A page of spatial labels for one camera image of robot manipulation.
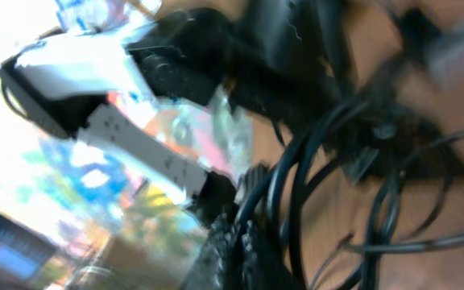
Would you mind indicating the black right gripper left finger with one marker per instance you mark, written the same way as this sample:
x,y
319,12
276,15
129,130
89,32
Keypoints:
x,y
216,266

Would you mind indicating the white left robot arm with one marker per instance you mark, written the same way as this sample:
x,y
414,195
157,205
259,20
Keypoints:
x,y
89,116

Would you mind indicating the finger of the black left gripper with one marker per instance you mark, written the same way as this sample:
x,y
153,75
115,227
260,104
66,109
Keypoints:
x,y
377,138

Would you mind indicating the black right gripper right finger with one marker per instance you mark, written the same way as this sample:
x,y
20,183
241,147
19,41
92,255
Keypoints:
x,y
262,267

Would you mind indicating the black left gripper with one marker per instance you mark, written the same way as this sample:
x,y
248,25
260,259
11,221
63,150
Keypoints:
x,y
285,60

